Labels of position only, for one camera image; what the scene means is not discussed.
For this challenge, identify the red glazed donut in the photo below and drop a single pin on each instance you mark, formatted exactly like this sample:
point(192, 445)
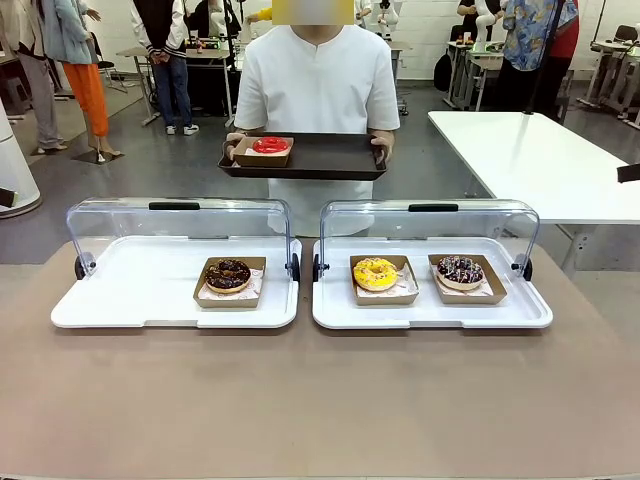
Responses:
point(260, 161)
point(260, 146)

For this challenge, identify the yellow glazed sprinkle donut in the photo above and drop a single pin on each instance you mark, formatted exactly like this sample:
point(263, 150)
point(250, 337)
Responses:
point(362, 277)

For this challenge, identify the dark brown serving tray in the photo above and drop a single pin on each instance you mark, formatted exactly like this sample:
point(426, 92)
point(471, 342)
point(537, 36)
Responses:
point(325, 155)

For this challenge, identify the clear lid of chocolate donut tray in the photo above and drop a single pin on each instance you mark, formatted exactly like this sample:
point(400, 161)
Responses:
point(125, 220)

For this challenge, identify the person in red top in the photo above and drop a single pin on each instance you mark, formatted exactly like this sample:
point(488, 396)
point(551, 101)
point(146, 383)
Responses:
point(570, 35)

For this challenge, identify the white display tray with chocolate donut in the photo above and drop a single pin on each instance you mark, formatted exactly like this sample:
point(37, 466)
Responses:
point(140, 285)

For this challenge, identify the clear lid of purple donut tray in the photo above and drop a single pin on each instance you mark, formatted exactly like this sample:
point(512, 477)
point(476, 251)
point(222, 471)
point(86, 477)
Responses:
point(475, 225)

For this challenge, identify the person in blue patterned shirt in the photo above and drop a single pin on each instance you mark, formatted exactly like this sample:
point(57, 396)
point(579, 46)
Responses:
point(525, 35)

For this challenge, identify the sprinkled chocolate donut in box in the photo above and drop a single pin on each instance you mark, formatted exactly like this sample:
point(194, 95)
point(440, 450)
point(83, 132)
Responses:
point(475, 298)

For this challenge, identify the person in black vest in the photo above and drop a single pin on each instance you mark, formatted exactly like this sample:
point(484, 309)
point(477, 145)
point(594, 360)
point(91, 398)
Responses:
point(172, 85)

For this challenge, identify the purple donut with white drizzle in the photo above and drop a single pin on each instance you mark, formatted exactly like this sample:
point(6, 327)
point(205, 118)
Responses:
point(450, 282)

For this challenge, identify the chocolate donut with nut crumbs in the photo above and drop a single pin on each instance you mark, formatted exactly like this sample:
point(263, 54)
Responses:
point(215, 280)

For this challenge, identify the white display tray with purple donut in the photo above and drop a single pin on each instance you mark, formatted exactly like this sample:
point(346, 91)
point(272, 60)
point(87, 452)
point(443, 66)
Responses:
point(425, 315)

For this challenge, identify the printed paper under chocolate donut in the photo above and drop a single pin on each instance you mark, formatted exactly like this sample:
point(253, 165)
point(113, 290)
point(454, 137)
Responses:
point(256, 280)

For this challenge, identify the person in yellow hoodie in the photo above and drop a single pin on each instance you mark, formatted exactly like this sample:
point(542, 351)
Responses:
point(260, 16)

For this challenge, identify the person in white shirt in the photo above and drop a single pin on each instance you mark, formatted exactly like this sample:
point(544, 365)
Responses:
point(315, 80)

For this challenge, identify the person's right hand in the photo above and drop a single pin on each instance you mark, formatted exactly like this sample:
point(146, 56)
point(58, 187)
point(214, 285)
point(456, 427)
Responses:
point(230, 147)

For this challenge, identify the person's left hand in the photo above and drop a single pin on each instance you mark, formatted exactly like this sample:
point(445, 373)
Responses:
point(385, 147)

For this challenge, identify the large white table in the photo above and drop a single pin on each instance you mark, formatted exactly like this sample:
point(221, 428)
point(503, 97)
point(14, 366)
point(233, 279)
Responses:
point(525, 160)

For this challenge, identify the mannequin with grey trousers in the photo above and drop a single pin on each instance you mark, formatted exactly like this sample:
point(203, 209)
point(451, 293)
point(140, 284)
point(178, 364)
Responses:
point(40, 90)

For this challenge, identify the mannequin with orange trousers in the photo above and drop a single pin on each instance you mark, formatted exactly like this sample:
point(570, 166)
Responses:
point(87, 90)

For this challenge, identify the black slanted pole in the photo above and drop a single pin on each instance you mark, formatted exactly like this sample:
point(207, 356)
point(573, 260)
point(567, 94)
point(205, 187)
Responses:
point(544, 62)

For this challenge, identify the grey background desk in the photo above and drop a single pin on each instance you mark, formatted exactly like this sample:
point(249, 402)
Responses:
point(134, 51)

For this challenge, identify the black bag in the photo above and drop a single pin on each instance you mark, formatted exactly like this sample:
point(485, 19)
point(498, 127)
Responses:
point(442, 72)

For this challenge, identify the white round pedestal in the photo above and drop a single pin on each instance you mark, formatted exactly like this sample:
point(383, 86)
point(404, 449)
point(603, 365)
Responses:
point(15, 160)

